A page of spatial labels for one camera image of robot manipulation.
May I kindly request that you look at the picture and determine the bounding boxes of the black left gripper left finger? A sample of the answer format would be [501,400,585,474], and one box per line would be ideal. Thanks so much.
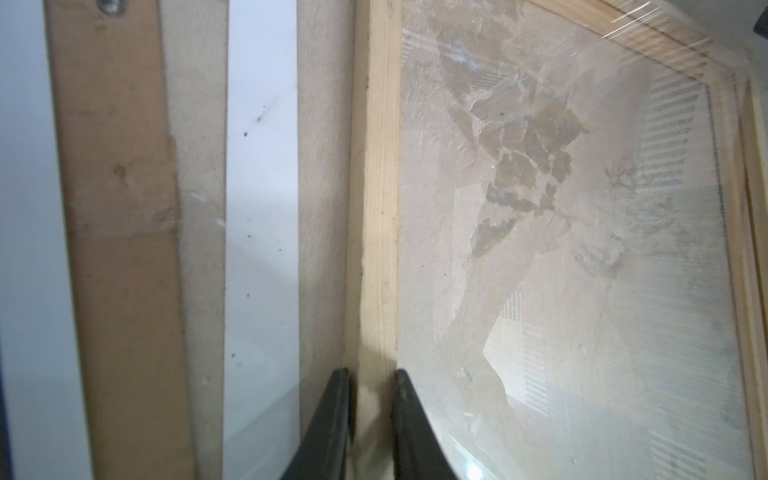
[280,368,351,480]

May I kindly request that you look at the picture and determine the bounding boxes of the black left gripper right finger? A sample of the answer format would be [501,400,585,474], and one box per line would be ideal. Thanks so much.
[391,369,458,480]

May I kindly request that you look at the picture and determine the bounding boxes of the light wooden picture frame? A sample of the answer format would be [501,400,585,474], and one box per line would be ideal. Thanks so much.
[345,1,767,479]

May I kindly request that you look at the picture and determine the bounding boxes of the white picture mat board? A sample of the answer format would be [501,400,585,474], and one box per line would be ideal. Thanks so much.
[222,1,300,479]

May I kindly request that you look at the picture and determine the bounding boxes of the brown frame backing board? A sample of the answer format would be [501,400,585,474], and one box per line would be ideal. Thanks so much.
[45,1,196,479]

